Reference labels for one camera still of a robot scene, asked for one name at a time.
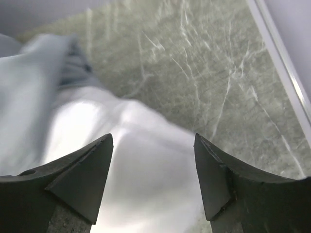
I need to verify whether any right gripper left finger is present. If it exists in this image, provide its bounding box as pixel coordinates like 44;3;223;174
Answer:
0;134;113;233

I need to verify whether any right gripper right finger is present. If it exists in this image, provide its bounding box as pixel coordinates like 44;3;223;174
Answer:
194;134;311;233

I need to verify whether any white pillow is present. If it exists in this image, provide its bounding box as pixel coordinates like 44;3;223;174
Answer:
44;87;203;233

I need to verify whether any grey pillowcase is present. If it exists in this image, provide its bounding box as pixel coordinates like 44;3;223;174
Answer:
0;34;100;175

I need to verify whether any aluminium right side rail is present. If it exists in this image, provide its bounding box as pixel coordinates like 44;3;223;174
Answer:
246;0;311;127

